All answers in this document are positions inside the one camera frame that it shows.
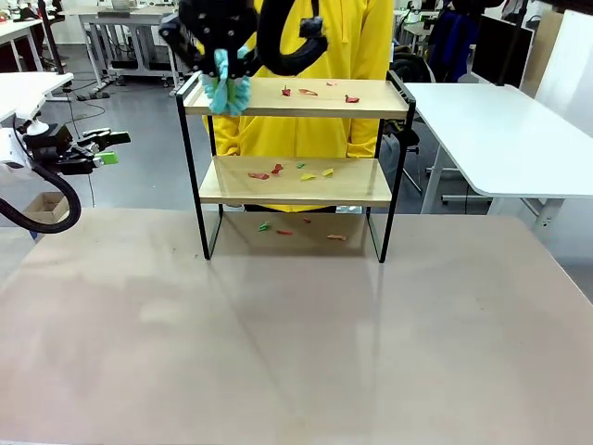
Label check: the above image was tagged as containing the person in yellow hoodie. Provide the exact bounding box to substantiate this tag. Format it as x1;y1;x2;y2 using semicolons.
201;0;395;214

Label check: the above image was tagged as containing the white table with white legs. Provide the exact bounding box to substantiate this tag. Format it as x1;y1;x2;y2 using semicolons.
407;82;593;233

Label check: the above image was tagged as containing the teal microfiber duster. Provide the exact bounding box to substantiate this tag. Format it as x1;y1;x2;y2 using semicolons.
199;47;254;117

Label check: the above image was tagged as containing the white desk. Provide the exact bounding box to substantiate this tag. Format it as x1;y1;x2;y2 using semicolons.
0;71;75;122

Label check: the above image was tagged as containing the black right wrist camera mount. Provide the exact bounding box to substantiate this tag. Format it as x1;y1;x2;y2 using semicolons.
158;13;205;71

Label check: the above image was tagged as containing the black frame wooden shelf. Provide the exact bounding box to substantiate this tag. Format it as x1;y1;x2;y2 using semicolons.
175;69;417;264

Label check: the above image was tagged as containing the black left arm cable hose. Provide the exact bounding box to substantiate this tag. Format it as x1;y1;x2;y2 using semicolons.
0;155;83;235

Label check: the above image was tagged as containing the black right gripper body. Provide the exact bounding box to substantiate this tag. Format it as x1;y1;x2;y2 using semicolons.
178;0;260;29

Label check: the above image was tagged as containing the black stand pole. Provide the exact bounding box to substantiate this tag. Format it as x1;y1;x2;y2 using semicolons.
39;0;66;75

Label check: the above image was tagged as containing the cardboard box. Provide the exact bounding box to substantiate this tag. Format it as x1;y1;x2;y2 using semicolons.
21;191;69;224

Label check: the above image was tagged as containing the black office chair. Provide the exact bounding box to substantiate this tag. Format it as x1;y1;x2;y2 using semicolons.
382;118;423;196

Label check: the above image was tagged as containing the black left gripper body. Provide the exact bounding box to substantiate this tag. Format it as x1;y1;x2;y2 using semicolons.
25;123;96;176

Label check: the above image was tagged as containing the desk with red underside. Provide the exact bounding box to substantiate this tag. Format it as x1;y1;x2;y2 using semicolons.
0;16;64;75

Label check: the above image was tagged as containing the white board panel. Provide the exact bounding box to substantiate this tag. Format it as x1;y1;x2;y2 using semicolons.
532;8;593;135

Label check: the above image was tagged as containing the black monitor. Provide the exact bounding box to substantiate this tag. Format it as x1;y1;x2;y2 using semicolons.
472;13;536;89

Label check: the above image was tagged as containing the grey legged workbench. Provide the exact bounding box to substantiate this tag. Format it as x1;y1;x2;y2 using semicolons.
76;4;184;92

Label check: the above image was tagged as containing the blue jacket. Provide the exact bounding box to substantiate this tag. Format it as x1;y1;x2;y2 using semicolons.
428;4;481;84

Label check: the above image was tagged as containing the black floor cable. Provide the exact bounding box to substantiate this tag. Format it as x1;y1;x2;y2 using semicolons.
69;90;108;121

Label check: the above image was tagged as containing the person's right forearm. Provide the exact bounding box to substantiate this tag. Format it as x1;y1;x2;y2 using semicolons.
213;115;242;157

